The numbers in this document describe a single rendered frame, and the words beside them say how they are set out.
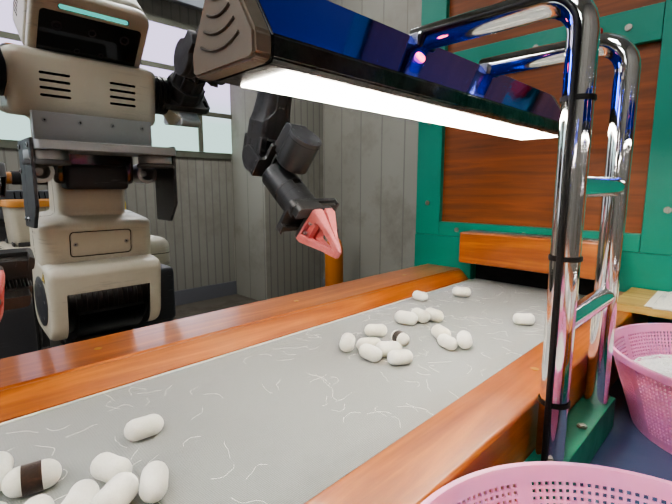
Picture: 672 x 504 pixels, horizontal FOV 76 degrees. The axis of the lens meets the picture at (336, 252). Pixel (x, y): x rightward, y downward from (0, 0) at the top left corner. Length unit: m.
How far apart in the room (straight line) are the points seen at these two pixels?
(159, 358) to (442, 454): 0.36
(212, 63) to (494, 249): 0.76
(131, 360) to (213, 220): 3.33
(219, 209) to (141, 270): 2.87
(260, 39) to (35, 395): 0.41
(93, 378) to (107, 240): 0.54
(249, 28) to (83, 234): 0.79
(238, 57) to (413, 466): 0.30
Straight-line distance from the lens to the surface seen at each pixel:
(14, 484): 0.41
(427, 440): 0.37
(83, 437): 0.47
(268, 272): 3.63
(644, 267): 0.97
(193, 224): 3.78
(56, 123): 1.01
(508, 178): 1.04
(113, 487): 0.36
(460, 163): 1.10
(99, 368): 0.56
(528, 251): 0.96
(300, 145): 0.71
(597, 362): 0.58
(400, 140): 3.41
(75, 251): 1.05
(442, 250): 1.11
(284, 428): 0.43
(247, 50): 0.31
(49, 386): 0.55
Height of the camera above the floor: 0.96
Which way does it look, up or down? 9 degrees down
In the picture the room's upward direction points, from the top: straight up
